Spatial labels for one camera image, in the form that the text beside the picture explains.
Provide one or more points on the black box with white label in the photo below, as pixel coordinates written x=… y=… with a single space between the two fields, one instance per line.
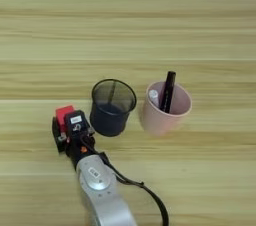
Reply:
x=77 y=121

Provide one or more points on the red foam cube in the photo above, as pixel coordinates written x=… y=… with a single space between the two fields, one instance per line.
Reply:
x=63 y=115

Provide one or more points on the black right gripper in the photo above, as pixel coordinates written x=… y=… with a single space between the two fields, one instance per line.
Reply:
x=78 y=150

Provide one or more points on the pink plastic cup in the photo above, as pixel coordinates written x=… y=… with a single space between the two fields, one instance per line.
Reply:
x=160 y=121

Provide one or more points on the white tube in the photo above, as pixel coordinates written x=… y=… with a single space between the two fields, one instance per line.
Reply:
x=153 y=97

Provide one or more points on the black mesh pen cup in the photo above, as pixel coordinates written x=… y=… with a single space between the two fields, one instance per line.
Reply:
x=110 y=120

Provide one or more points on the black marker pen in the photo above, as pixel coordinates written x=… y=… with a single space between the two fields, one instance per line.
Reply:
x=167 y=91

